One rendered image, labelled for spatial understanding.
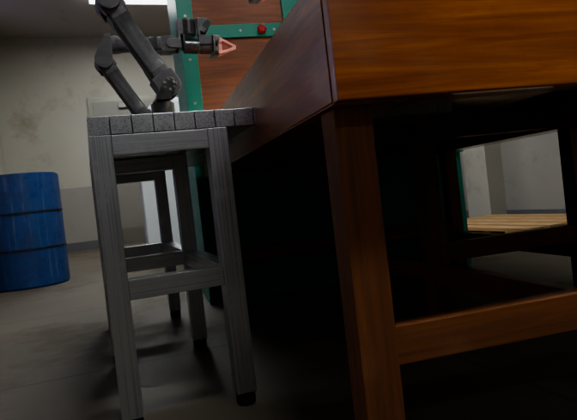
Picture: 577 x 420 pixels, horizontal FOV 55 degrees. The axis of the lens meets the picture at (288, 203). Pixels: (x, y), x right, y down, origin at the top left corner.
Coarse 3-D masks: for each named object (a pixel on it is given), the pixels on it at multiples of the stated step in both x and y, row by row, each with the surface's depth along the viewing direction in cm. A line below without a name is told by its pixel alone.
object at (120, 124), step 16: (192, 112) 123; (208, 112) 124; (224, 112) 125; (240, 112) 126; (384, 112) 138; (400, 112) 140; (416, 112) 141; (432, 112) 143; (448, 112) 146; (96, 128) 116; (112, 128) 117; (128, 128) 118; (144, 128) 119; (160, 128) 120; (176, 128) 121; (192, 128) 122; (240, 128) 131; (384, 128) 170; (192, 160) 207
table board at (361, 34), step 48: (336, 0) 74; (384, 0) 76; (432, 0) 78; (480, 0) 80; (528, 0) 82; (576, 0) 84; (336, 48) 74; (384, 48) 76; (432, 48) 78; (480, 48) 80; (528, 48) 82; (576, 48) 84; (336, 96) 75; (384, 96) 76
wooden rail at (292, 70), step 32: (320, 0) 77; (288, 32) 93; (320, 32) 78; (256, 64) 121; (288, 64) 96; (320, 64) 79; (256, 96) 124; (288, 96) 98; (320, 96) 81; (256, 128) 128; (288, 128) 101; (320, 128) 105; (256, 160) 172
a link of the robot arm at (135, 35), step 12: (120, 0) 144; (108, 12) 143; (120, 12) 144; (120, 24) 144; (132, 24) 145; (120, 36) 146; (132, 36) 145; (144, 36) 147; (132, 48) 145; (144, 48) 146; (144, 60) 146; (156, 60) 147; (144, 72) 149; (156, 72) 146; (168, 72) 147; (156, 84) 146; (180, 84) 148
